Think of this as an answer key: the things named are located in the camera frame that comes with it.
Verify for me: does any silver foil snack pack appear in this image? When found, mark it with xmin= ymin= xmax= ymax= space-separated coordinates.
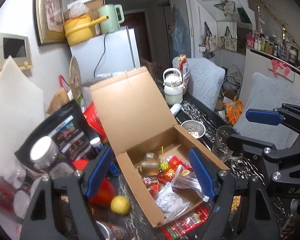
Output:
xmin=171 ymin=164 xmax=210 ymax=202

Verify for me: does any white patterned snack bag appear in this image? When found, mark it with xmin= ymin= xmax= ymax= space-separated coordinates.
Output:
xmin=155 ymin=183 xmax=190 ymax=223

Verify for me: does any red snack packet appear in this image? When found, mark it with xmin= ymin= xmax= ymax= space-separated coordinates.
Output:
xmin=160 ymin=204 xmax=210 ymax=239

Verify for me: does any red yellow candy bag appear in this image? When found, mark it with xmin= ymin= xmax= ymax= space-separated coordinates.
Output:
xmin=158 ymin=155 xmax=193 ymax=184

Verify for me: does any gold Dove chocolate box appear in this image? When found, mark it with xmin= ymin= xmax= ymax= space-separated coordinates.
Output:
xmin=141 ymin=152 xmax=159 ymax=176

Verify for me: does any blue tablet tube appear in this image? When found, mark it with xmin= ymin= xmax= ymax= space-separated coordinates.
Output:
xmin=90 ymin=137 xmax=120 ymax=177

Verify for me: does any red plastic container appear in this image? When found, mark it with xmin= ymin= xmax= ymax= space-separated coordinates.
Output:
xmin=72 ymin=159 xmax=116 ymax=208

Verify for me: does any glass mug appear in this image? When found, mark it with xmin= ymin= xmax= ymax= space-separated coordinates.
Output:
xmin=211 ymin=125 xmax=243 ymax=163

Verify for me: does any orange snack bag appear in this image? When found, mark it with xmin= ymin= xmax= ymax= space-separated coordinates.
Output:
xmin=224 ymin=100 xmax=244 ymax=126

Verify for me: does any yellow lemon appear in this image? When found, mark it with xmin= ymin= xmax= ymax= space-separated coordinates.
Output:
xmin=110 ymin=195 xmax=131 ymax=215

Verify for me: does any yellow lollipop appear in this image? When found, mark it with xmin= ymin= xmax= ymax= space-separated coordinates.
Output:
xmin=160 ymin=146 xmax=169 ymax=171

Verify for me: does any black coffee bag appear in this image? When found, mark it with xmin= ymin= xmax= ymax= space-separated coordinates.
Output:
xmin=15 ymin=100 xmax=100 ymax=172

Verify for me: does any steel bowl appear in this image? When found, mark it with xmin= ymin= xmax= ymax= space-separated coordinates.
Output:
xmin=181 ymin=120 xmax=206 ymax=139

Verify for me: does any cardboard box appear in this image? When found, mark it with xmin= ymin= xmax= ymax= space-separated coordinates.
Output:
xmin=90 ymin=67 xmax=229 ymax=228

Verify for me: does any white lid jar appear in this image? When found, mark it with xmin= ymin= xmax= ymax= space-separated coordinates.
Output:
xmin=30 ymin=136 xmax=59 ymax=170

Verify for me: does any grey leaf pattern cushion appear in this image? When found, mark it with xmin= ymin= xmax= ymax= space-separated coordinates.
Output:
xmin=186 ymin=58 xmax=225 ymax=111

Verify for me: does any woven rattan fan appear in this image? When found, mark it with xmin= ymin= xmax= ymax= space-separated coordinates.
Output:
xmin=69 ymin=56 xmax=82 ymax=100

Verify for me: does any red white snack bag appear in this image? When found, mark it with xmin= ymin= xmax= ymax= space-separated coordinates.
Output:
xmin=178 ymin=54 xmax=190 ymax=94

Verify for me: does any white thermos jug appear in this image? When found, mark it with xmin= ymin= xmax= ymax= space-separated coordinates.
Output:
xmin=163 ymin=68 xmax=183 ymax=106

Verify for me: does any white foam board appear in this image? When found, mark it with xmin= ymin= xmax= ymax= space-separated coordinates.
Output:
xmin=0 ymin=57 xmax=45 ymax=176

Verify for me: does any white refrigerator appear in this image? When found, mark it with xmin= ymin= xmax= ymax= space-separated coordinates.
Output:
xmin=70 ymin=27 xmax=140 ymax=82

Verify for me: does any yellow pot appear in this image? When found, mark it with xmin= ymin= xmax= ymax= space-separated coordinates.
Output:
xmin=63 ymin=14 xmax=109 ymax=47

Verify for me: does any green electric kettle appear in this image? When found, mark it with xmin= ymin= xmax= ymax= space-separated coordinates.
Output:
xmin=97 ymin=4 xmax=125 ymax=34

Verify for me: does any framed picture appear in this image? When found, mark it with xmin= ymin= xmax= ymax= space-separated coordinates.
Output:
xmin=33 ymin=0 xmax=65 ymax=46

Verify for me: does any wall intercom panel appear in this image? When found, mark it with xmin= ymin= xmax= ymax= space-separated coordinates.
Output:
xmin=0 ymin=33 xmax=33 ymax=73

